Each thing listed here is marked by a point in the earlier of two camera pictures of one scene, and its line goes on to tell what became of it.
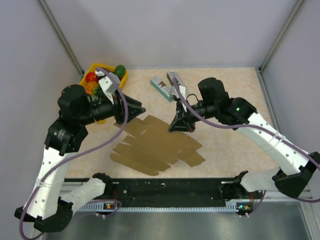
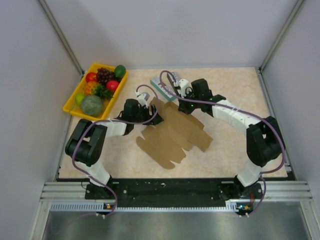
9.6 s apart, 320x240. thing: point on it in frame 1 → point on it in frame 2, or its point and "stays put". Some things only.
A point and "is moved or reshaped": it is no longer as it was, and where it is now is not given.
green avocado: [120, 71] stays put
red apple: [91, 77] stays put
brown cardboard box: [151, 147] is moved or reshaped
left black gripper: [132, 111] → [153, 111]
